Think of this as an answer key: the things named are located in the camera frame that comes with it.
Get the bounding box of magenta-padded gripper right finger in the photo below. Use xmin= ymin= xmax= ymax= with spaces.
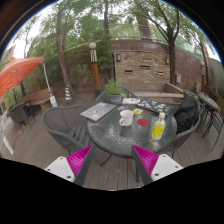
xmin=130 ymin=144 xmax=184 ymax=186

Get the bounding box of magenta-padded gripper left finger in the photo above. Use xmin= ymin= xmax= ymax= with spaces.
xmin=44 ymin=144 xmax=96 ymax=187

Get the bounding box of clear bottle with yellow label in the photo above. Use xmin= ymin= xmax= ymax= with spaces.
xmin=151 ymin=112 xmax=167 ymax=141

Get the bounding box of flat round red coaster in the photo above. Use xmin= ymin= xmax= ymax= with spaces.
xmin=136 ymin=118 xmax=150 ymax=127

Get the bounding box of white ceramic mug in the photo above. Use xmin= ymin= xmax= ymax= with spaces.
xmin=118 ymin=109 xmax=135 ymax=127

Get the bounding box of silver laptop with stickers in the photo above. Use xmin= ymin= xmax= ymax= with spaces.
xmin=79 ymin=101 xmax=117 ymax=123

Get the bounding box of black laptop with stickers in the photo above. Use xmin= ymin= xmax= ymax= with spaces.
xmin=135 ymin=98 xmax=174 ymax=116

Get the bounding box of black backpack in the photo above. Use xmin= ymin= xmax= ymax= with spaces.
xmin=173 ymin=94 xmax=200 ymax=134

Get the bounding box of white sticker sheet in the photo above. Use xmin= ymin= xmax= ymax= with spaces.
xmin=121 ymin=97 xmax=141 ymax=105

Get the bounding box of blue and yellow striped cone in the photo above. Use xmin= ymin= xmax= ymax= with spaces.
xmin=64 ymin=84 xmax=74 ymax=102

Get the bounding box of wooden bench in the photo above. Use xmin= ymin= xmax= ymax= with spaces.
xmin=20 ymin=87 xmax=54 ymax=113

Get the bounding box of dark wicker chair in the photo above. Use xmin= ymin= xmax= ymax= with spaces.
xmin=7 ymin=102 xmax=36 ymax=129

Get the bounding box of green plant in teal pot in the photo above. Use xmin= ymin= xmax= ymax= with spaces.
xmin=104 ymin=78 xmax=125 ymax=106

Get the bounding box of dark metal chair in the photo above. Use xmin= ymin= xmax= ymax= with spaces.
xmin=209 ymin=113 xmax=224 ymax=151

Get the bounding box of dark round side table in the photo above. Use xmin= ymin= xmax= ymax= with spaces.
xmin=197 ymin=91 xmax=222 ymax=138

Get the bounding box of orange patio umbrella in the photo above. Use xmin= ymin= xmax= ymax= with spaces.
xmin=0 ymin=56 xmax=59 ymax=108

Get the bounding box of wooden lamp post with globe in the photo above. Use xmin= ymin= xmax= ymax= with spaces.
xmin=88 ymin=41 xmax=102 ymax=98

